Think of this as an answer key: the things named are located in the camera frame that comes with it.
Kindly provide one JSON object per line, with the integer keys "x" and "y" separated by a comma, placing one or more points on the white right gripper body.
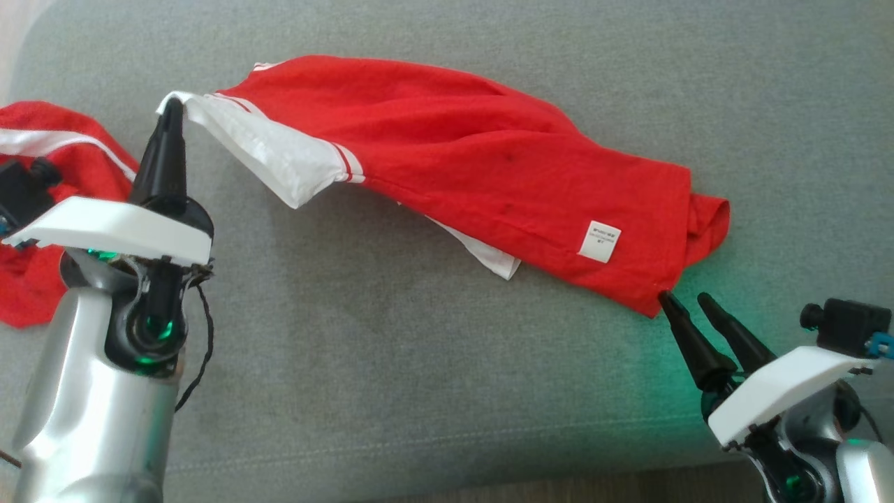
{"x": 782, "y": 391}

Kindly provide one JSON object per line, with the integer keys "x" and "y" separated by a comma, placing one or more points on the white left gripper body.
{"x": 119, "y": 227}

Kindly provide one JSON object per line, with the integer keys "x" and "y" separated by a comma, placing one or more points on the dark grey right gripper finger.
{"x": 740, "y": 342}
{"x": 702, "y": 349}

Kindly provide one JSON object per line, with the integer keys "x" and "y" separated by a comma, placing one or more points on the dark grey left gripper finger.
{"x": 152, "y": 175}
{"x": 177, "y": 175}

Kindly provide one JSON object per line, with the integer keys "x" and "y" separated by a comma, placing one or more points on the red white basketball jersey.
{"x": 454, "y": 140}

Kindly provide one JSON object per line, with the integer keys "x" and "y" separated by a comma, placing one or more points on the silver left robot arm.
{"x": 91, "y": 419}

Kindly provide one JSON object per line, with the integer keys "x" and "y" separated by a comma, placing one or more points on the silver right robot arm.
{"x": 859, "y": 468}

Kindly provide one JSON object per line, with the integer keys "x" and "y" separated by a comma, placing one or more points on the large grey sofa ottoman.
{"x": 419, "y": 363}

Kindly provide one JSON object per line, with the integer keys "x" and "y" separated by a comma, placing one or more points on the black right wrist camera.
{"x": 848, "y": 325}

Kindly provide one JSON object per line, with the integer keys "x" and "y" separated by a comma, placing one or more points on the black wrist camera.
{"x": 24, "y": 188}
{"x": 848, "y": 325}

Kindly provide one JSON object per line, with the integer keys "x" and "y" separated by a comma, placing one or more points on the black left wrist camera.
{"x": 24, "y": 188}

